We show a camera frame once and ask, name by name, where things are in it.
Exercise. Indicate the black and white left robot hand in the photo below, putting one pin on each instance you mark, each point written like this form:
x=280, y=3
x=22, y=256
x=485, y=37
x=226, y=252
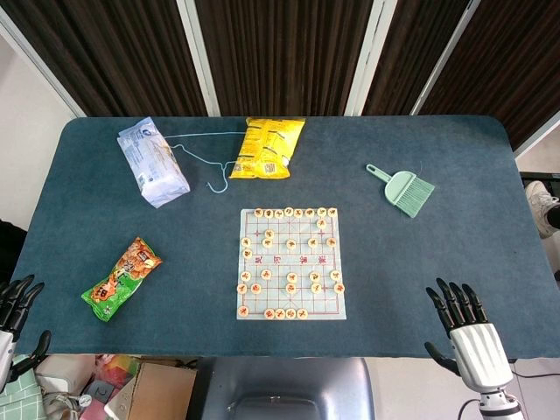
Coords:
x=9, y=350

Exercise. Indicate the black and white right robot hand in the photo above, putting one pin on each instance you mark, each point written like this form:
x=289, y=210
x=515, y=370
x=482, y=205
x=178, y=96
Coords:
x=479, y=359

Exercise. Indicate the mint green hand brush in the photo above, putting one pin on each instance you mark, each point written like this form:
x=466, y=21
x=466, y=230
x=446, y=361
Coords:
x=404, y=192

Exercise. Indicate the green checked cloth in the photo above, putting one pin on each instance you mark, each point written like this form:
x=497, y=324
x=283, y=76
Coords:
x=19, y=400

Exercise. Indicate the pink and yellow toy pile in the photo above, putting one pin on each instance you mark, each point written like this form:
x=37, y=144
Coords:
x=116, y=367

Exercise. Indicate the dark blue felt tablecloth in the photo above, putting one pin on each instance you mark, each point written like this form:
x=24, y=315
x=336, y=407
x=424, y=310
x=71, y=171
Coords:
x=394, y=271

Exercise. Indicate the orange and green snack bag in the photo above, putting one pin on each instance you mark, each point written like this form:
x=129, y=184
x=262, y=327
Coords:
x=122, y=280

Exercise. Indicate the brown cardboard box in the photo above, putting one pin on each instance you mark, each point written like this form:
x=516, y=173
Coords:
x=162, y=389

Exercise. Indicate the white sneaker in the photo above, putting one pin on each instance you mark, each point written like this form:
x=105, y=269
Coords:
x=542, y=205

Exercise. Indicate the grey blue plastic chair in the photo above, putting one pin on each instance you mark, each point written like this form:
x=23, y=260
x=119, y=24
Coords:
x=284, y=385

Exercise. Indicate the translucent xiangqi board mat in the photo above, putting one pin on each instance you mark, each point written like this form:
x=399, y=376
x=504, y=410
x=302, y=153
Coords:
x=302, y=262

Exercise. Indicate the white and blue tissue pack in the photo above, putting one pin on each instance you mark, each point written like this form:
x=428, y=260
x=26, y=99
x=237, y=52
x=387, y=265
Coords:
x=153, y=166

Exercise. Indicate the dark brown ribbed partition panel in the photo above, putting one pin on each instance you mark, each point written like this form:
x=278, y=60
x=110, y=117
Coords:
x=284, y=57
x=507, y=65
x=407, y=57
x=109, y=57

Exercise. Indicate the yellow snack bag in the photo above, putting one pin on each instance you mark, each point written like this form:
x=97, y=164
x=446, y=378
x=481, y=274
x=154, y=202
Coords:
x=267, y=146

